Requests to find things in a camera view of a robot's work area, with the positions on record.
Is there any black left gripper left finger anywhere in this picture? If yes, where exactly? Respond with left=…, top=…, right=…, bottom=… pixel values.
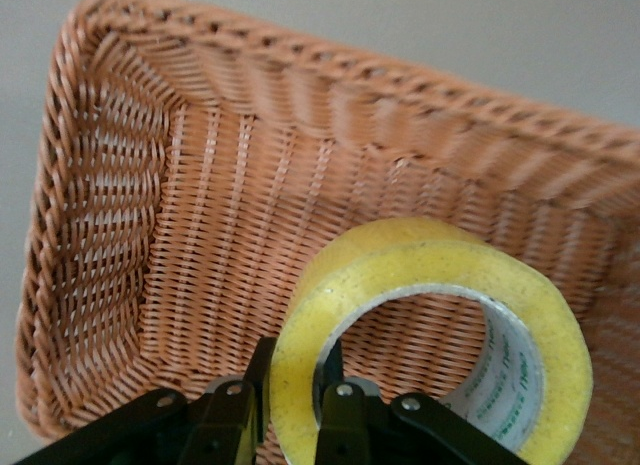
left=12, top=336, right=277, bottom=465

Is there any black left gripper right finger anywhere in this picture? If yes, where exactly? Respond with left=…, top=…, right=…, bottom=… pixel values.
left=313, top=337, right=521, bottom=465

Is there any yellow clear tape roll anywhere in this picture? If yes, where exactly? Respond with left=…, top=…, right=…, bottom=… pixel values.
left=267, top=216, right=595, bottom=465

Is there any brown wicker basket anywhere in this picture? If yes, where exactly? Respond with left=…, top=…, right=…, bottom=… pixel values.
left=13, top=0, right=640, bottom=465

